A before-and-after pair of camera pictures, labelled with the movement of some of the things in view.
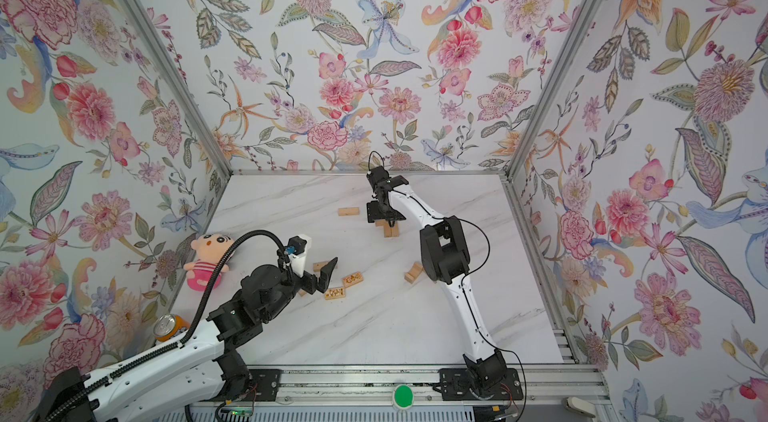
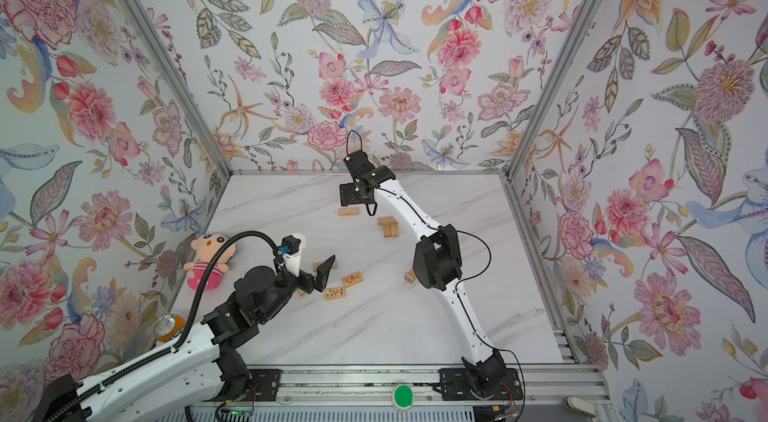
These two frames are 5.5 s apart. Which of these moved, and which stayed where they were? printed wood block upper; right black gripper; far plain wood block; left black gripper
Moved: right black gripper
Stayed: left black gripper; printed wood block upper; far plain wood block
